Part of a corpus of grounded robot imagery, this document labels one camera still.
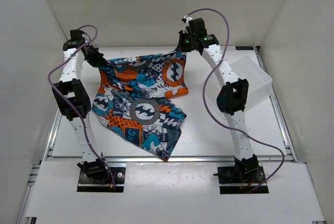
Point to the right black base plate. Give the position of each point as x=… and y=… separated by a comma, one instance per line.
x=232, y=183

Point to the aluminium front rail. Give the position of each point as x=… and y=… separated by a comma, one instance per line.
x=262, y=159

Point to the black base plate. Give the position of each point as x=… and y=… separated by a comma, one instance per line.
x=232, y=183
x=103, y=184

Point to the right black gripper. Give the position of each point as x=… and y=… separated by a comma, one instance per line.
x=181, y=46

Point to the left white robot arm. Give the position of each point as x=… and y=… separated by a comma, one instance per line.
x=74, y=103

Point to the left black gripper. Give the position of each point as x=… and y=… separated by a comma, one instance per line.
x=98, y=61

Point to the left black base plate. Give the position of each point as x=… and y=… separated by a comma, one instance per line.
x=103, y=184

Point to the colourful patterned shorts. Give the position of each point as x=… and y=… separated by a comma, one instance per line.
x=134, y=100

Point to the white perforated plastic basket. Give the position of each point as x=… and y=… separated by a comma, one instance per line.
x=260, y=83

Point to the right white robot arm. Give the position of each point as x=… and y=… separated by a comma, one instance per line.
x=231, y=99

